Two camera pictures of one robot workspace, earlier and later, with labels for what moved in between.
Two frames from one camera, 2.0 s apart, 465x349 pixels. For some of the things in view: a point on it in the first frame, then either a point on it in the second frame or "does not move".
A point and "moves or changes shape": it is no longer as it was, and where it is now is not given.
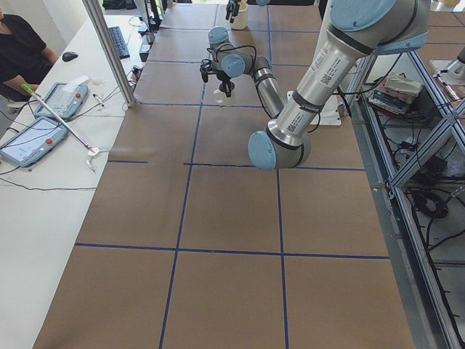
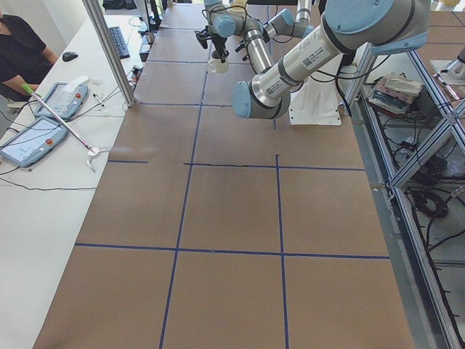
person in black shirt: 24,57 does not move
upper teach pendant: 67,98 does not move
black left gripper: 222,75 -> 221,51
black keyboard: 119,42 does not move
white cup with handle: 221,97 moves or changes shape
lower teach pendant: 41,137 does not move
